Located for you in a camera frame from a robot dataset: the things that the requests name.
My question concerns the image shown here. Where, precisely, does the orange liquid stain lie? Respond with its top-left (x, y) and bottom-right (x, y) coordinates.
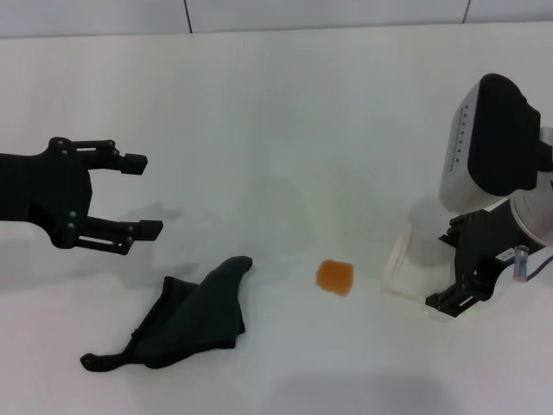
top-left (315, 258), bottom-right (356, 298)

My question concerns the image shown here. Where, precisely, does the dark blue rag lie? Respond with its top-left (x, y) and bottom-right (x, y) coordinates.
top-left (79, 255), bottom-right (256, 373)

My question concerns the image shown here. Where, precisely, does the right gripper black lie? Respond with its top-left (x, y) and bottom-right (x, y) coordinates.
top-left (424, 201), bottom-right (547, 322)

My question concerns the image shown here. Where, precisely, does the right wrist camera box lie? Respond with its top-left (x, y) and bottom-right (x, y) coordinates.
top-left (438, 73), bottom-right (543, 213)

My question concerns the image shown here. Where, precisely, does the white paper cup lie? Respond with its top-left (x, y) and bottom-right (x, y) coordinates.
top-left (379, 222), bottom-right (461, 303)

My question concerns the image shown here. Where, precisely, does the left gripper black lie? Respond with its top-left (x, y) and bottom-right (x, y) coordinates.
top-left (0, 137), bottom-right (164, 257)

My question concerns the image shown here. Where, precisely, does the right arm grey cable connector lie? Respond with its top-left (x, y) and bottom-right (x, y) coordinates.
top-left (512, 244), bottom-right (553, 284)

